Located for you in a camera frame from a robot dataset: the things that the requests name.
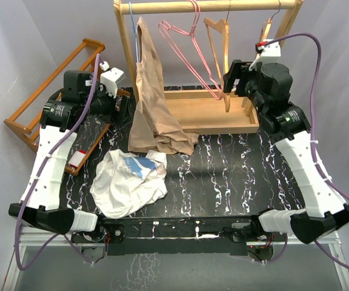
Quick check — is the white t shirt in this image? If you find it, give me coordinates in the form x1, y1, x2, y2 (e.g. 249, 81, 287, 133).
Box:
90, 149, 167, 219

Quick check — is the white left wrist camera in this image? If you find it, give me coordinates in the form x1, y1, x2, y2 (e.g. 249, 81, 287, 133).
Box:
99, 61, 125, 98

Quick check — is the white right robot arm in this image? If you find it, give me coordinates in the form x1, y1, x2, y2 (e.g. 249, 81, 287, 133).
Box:
223, 59, 349, 244

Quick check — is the white red small box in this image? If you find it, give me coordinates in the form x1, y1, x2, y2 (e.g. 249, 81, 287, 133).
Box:
68, 150, 87, 168

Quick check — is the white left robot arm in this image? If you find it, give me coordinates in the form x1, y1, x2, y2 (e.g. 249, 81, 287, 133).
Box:
8, 68, 128, 242

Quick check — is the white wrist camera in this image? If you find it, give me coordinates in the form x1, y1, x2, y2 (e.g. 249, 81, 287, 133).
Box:
99, 61, 125, 98
249, 39, 281, 71

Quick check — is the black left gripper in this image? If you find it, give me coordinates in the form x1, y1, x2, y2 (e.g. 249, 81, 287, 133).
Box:
81, 82, 131, 127

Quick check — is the orange wooden shelf rack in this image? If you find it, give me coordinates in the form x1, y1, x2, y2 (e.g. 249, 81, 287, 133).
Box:
4, 37, 133, 176

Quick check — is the wooden clothes rack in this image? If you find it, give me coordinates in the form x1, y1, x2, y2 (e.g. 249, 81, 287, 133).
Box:
113, 1, 302, 135

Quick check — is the light wooden hanger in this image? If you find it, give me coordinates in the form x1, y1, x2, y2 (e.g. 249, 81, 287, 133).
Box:
255, 0, 281, 59

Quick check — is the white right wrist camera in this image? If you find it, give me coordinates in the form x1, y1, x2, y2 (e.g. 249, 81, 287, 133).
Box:
249, 39, 281, 71

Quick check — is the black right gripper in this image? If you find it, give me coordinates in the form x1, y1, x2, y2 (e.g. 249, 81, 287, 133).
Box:
224, 61, 268, 116

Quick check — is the beige t shirt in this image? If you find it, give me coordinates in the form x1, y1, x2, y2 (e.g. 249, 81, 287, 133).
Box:
128, 18, 199, 155

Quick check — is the blue wire hanger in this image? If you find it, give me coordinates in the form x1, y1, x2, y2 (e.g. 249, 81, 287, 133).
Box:
128, 2, 142, 63

